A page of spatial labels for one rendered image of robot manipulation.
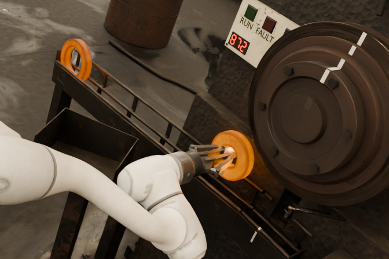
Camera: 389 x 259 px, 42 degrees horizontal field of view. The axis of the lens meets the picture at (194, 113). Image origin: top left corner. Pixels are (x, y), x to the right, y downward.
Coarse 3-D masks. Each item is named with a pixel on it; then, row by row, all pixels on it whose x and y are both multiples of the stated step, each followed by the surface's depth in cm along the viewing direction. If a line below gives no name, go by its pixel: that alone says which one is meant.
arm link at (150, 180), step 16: (144, 160) 127; (160, 160) 128; (128, 176) 123; (144, 176) 123; (160, 176) 125; (176, 176) 129; (128, 192) 123; (144, 192) 123; (160, 192) 124; (176, 192) 125
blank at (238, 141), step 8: (216, 136) 154; (224, 136) 152; (232, 136) 150; (240, 136) 149; (216, 144) 155; (224, 144) 153; (232, 144) 150; (240, 144) 148; (248, 144) 148; (240, 152) 148; (248, 152) 147; (240, 160) 149; (248, 160) 147; (232, 168) 152; (240, 168) 149; (248, 168) 148; (224, 176) 155; (232, 176) 152; (240, 176) 150
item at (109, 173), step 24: (72, 120) 166; (96, 120) 164; (48, 144) 162; (72, 144) 170; (96, 144) 168; (120, 144) 165; (96, 168) 162; (120, 168) 151; (72, 192) 161; (72, 216) 166; (72, 240) 170
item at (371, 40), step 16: (288, 32) 132; (304, 32) 128; (320, 32) 125; (336, 32) 122; (352, 32) 119; (368, 32) 123; (272, 48) 136; (368, 48) 117; (384, 48) 114; (384, 64) 115; (256, 80) 141; (256, 144) 143; (384, 176) 117; (304, 192) 133; (352, 192) 124; (368, 192) 121
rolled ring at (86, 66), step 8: (72, 40) 207; (80, 40) 206; (64, 48) 211; (72, 48) 211; (80, 48) 204; (88, 48) 205; (64, 56) 212; (80, 56) 205; (88, 56) 204; (64, 64) 213; (88, 64) 204; (80, 72) 206; (88, 72) 206
